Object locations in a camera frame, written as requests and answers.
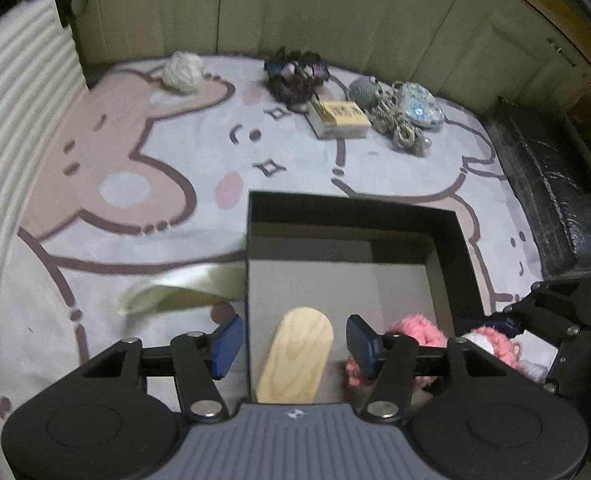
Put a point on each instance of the printed cartoon blanket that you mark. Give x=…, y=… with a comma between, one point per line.
x=175, y=160

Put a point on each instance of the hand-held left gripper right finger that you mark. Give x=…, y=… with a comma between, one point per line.
x=363, y=345

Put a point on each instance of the round wall fitting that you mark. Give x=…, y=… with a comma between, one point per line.
x=78, y=0

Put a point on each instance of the yellow cardboard box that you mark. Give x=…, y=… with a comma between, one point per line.
x=340, y=115

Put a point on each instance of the white ribbed cushion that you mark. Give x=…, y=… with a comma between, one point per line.
x=20, y=85

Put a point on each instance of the black storage box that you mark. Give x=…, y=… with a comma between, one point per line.
x=350, y=212

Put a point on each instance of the pink white knit toy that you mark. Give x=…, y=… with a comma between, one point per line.
x=495, y=342

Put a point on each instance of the white yarn ball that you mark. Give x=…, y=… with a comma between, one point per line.
x=183, y=72

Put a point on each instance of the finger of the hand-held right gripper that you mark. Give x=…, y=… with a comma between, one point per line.
x=545, y=310

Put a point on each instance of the dark hair accessory bundle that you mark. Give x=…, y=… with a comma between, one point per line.
x=295, y=82

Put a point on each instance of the grey crochet toy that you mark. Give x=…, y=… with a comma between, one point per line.
x=365, y=92

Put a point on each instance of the wooden paddle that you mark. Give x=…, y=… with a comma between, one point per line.
x=295, y=355

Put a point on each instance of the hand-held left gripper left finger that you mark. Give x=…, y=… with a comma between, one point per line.
x=228, y=347

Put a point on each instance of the floral fabric pouch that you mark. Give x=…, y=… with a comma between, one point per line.
x=420, y=107

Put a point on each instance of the cream cloth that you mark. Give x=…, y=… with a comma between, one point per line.
x=185, y=292

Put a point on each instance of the cream cabinet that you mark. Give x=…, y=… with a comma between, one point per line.
x=325, y=5

